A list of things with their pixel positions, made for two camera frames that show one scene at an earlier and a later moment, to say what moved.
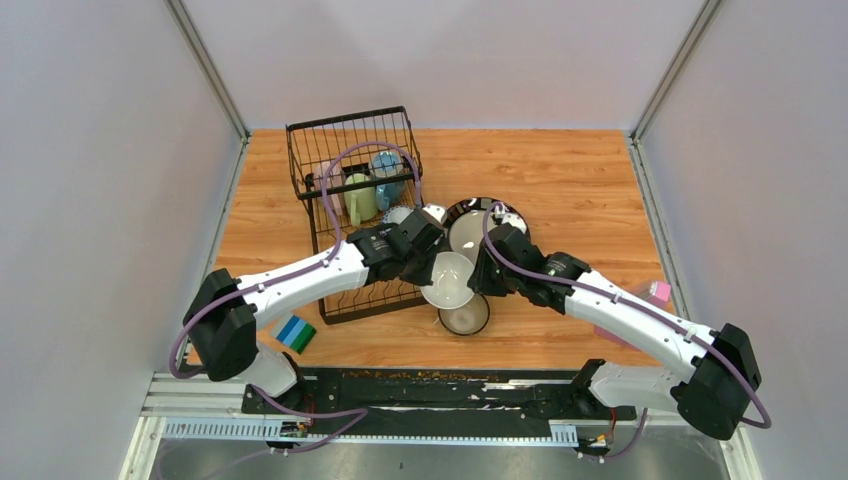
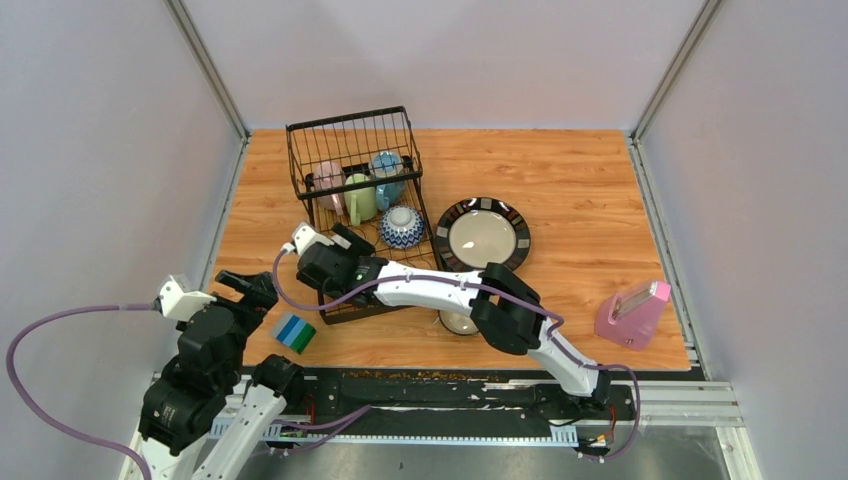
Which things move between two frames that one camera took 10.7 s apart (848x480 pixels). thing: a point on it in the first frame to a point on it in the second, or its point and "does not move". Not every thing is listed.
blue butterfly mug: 384,165 does not move
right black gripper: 480,280 to 360,249
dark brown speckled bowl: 467,319 does not move
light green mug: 360,204 does not move
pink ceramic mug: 336,184 does not move
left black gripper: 425,276 to 258,287
